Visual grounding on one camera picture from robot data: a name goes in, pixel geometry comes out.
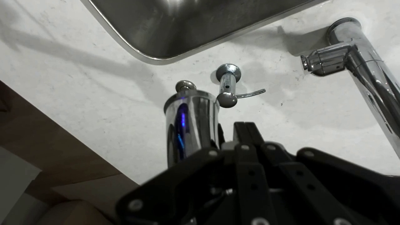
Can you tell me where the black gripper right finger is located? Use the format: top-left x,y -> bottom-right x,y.
232,120 -> 400,225

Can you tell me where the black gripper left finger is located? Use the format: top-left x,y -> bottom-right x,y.
116,145 -> 238,225

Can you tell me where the chrome gooseneck kitchen faucet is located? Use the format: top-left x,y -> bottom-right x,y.
163,17 -> 400,169

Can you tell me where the chrome soap dispenser pump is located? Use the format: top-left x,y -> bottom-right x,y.
216,62 -> 268,110

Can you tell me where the stainless steel sink basin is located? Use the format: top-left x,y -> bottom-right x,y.
82,0 -> 332,67

